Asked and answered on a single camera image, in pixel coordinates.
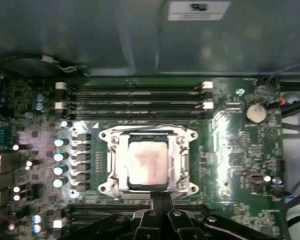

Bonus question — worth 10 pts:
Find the internal USB port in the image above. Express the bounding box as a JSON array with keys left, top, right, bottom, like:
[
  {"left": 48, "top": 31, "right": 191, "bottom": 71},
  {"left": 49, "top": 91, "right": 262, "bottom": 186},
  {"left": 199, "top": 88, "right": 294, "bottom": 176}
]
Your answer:
[{"left": 248, "top": 174, "right": 263, "bottom": 185}]

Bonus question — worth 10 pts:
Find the thin metal locking lever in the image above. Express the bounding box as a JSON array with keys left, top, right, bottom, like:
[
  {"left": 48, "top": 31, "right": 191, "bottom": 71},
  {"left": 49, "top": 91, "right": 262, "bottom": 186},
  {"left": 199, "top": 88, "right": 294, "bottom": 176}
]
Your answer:
[{"left": 109, "top": 123, "right": 181, "bottom": 133}]

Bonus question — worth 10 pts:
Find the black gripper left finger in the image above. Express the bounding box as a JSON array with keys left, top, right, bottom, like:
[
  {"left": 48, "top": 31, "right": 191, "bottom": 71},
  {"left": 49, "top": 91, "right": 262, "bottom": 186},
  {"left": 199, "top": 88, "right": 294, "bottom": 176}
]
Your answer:
[{"left": 64, "top": 191, "right": 164, "bottom": 240}]

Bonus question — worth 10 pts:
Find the black open PC case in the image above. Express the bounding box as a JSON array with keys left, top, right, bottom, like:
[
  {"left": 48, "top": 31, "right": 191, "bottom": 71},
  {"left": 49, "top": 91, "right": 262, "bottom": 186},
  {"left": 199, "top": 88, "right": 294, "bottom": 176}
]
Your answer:
[{"left": 0, "top": 0, "right": 300, "bottom": 240}]

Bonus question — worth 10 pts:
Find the green motherboard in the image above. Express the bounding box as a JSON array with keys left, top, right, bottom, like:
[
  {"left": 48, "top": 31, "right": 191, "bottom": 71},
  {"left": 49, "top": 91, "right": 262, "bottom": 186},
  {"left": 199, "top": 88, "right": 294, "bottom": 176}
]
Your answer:
[{"left": 0, "top": 76, "right": 288, "bottom": 240}]

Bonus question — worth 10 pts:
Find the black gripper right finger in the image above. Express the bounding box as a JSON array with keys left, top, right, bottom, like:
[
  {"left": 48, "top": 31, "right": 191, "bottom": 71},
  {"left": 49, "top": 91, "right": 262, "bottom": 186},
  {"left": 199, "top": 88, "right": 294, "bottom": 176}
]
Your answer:
[{"left": 162, "top": 191, "right": 264, "bottom": 240}]

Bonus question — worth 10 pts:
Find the black RAM slot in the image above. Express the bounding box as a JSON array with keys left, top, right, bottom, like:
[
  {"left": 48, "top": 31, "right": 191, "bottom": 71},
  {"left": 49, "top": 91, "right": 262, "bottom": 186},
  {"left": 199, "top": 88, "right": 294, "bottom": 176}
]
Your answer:
[
  {"left": 52, "top": 215, "right": 131, "bottom": 230},
  {"left": 54, "top": 100, "right": 214, "bottom": 111},
  {"left": 64, "top": 203, "right": 206, "bottom": 215},
  {"left": 54, "top": 81, "right": 214, "bottom": 91},
  {"left": 56, "top": 109, "right": 213, "bottom": 120},
  {"left": 55, "top": 90, "right": 213, "bottom": 100}
]

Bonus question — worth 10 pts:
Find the round coin battery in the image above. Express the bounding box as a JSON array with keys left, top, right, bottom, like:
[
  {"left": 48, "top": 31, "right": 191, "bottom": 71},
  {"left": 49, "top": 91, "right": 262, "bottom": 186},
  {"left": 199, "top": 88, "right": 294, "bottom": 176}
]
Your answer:
[{"left": 244, "top": 102, "right": 267, "bottom": 123}]

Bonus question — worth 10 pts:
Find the silver CPU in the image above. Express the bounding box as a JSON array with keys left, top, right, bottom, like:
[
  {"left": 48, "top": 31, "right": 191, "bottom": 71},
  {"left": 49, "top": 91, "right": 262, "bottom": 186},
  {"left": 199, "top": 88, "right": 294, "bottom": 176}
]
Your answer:
[{"left": 128, "top": 139, "right": 170, "bottom": 187}]

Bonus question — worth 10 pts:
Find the CPU socket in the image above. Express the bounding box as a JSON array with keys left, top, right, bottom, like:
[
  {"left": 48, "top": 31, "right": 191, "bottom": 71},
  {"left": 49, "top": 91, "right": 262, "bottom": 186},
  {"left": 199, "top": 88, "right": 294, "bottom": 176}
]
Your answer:
[{"left": 97, "top": 123, "right": 200, "bottom": 201}]

